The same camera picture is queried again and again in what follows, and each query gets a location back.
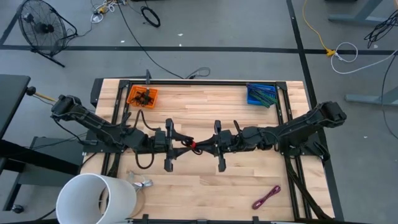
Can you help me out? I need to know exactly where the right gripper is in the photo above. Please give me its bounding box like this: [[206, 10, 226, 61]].
[[195, 119, 234, 173]]

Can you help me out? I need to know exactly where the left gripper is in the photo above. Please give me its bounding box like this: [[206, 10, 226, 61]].
[[154, 118, 195, 172]]

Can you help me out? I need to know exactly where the black cable with red strap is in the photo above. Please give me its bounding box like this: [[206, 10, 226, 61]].
[[181, 136, 203, 156]]

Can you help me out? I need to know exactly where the green braided USB cable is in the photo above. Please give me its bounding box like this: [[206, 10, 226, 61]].
[[250, 90, 279, 105], [248, 93, 272, 109]]

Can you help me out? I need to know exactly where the blue plastic basket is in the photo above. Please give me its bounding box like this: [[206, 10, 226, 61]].
[[246, 83, 279, 108]]

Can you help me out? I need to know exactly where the orange plastic basket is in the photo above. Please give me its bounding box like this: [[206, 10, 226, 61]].
[[126, 85, 159, 110]]

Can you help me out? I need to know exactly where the white shade wooden table lamp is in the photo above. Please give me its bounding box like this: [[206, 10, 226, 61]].
[[55, 173, 147, 224]]

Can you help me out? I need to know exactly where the white power strip cluster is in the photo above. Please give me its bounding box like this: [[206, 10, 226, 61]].
[[90, 0, 127, 24]]

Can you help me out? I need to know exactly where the yellow rod with black knob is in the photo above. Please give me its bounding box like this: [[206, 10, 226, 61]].
[[25, 86, 57, 103]]

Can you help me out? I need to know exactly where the grey desk leg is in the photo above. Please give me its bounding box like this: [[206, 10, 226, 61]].
[[345, 85, 398, 107], [328, 0, 385, 26]]

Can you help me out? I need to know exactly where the dark side table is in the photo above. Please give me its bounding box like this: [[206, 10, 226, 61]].
[[0, 73, 31, 138]]

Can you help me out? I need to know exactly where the black floor fan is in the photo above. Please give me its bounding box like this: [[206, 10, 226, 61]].
[[17, 0, 78, 68]]

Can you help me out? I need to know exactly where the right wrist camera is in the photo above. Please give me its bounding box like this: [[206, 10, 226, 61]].
[[221, 129, 234, 147]]

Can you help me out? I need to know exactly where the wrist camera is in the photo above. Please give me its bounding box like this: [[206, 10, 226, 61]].
[[154, 129, 167, 147], [221, 129, 234, 147]]

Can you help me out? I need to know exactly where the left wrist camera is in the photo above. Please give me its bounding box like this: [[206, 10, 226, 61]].
[[154, 129, 167, 147]]

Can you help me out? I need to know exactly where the clear bundled lamp cord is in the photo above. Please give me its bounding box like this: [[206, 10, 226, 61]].
[[128, 170, 154, 192]]

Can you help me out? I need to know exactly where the black aluminium table frame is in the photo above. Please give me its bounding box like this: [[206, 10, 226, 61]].
[[82, 79, 345, 224]]

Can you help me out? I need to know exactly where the magenta braided USB cable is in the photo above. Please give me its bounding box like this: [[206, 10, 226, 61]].
[[251, 185, 282, 210]]

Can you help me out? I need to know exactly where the grey floor cable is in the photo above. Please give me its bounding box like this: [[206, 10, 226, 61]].
[[185, 67, 211, 80]]

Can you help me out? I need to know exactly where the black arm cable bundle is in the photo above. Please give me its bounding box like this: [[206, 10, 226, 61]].
[[284, 154, 335, 222]]

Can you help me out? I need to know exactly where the black coiled floor cable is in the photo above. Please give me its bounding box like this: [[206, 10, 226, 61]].
[[140, 6, 162, 28]]

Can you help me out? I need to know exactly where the dark operator desk frame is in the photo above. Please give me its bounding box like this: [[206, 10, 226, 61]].
[[0, 136, 86, 212]]

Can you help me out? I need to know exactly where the yellow extension cable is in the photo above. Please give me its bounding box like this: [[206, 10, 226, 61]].
[[302, 0, 336, 58]]

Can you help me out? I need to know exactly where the white floor cable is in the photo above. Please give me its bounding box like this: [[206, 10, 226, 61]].
[[330, 42, 398, 75]]

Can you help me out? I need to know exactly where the thin black floor cable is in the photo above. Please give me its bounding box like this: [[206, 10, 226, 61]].
[[381, 52, 398, 141]]

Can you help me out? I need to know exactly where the black tangled cable bundle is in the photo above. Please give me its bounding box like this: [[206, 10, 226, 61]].
[[364, 9, 398, 49]]

